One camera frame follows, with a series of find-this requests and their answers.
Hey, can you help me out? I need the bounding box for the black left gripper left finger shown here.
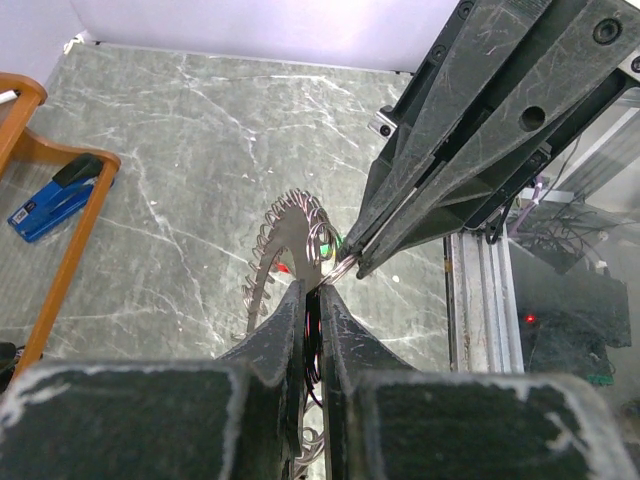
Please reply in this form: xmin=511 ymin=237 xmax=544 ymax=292
xmin=1 ymin=281 xmax=306 ymax=479

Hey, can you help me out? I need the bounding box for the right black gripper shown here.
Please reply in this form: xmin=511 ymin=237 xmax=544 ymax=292
xmin=343 ymin=0 xmax=640 ymax=280

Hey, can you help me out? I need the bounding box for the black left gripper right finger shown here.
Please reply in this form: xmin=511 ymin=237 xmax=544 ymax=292
xmin=319 ymin=286 xmax=639 ymax=479

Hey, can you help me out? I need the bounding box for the grey keyring disc with rings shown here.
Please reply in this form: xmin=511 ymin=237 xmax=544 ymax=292
xmin=241 ymin=188 xmax=361 ymax=480

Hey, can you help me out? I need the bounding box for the wooden shelf rack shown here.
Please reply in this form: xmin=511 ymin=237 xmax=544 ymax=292
xmin=1 ymin=72 xmax=121 ymax=380

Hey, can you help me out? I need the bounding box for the blue stapler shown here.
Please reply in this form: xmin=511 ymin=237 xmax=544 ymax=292
xmin=7 ymin=153 xmax=103 ymax=243

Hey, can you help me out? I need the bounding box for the aluminium rail frame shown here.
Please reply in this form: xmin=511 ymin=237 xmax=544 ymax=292
xmin=445 ymin=96 xmax=639 ymax=389

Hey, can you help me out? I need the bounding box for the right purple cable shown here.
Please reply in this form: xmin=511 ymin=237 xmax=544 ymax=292
xmin=507 ymin=174 xmax=551 ymax=236

